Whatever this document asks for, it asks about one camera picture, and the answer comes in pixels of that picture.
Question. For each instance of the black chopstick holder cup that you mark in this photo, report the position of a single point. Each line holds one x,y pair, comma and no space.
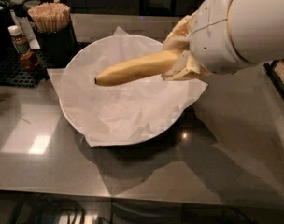
61,46

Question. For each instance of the white bowl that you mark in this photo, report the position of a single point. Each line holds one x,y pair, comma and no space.
86,53

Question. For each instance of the bundle of wooden chopsticks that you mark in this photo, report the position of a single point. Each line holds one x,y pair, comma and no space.
50,17

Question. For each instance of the black container far left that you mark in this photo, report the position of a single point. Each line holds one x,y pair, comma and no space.
5,22

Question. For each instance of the small brown sauce bottle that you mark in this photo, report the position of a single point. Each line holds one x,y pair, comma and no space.
19,40

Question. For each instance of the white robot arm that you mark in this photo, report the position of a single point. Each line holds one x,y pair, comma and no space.
257,29

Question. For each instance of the yellow banana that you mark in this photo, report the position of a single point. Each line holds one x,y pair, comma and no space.
145,66

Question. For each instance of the grey lidded shaker jar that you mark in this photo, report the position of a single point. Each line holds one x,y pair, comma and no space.
17,6

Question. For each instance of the black grid mat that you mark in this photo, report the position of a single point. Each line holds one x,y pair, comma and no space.
13,74

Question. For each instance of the small red-brown jar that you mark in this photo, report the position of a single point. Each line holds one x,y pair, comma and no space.
29,61

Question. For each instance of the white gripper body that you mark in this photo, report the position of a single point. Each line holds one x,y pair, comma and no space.
210,36

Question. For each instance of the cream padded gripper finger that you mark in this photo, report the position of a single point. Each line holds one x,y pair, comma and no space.
179,37
185,68

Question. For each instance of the white paper liner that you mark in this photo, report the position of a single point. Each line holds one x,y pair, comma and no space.
132,106

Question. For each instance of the white flat packet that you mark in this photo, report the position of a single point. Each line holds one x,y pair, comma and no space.
27,30

